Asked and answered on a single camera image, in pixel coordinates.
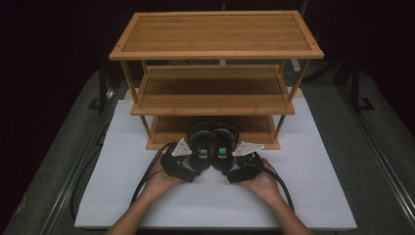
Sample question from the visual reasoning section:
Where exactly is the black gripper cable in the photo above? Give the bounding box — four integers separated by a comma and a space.
258, 159, 296, 213
70, 141, 178, 224

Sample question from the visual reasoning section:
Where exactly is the black metal stand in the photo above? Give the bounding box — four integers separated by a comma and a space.
87, 60, 114, 115
348, 60, 376, 115

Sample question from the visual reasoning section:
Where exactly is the metal table rail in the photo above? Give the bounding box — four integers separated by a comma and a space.
337, 86, 415, 216
38, 87, 115, 235

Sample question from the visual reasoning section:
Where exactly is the three-tier wooden shelf rack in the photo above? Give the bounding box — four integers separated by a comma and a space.
108, 10, 325, 151

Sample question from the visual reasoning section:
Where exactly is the white foam board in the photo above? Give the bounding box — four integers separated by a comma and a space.
73, 97, 358, 230

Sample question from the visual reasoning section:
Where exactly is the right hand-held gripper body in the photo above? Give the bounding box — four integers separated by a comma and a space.
231, 140, 265, 181

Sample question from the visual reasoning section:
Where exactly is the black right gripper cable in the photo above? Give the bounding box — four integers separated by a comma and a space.
258, 159, 296, 213

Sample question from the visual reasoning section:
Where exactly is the black green sandal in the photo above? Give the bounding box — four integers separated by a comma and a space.
211, 117, 240, 174
187, 119, 215, 174

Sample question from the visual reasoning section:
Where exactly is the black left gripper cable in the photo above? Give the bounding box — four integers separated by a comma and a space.
70, 141, 178, 224

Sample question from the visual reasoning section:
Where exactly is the person's left hand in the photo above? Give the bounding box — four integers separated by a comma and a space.
143, 161, 184, 201

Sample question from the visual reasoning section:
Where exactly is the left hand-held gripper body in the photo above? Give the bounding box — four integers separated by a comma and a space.
160, 137, 198, 179

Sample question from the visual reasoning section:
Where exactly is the person's right hand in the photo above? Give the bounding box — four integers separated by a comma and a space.
237, 163, 282, 204

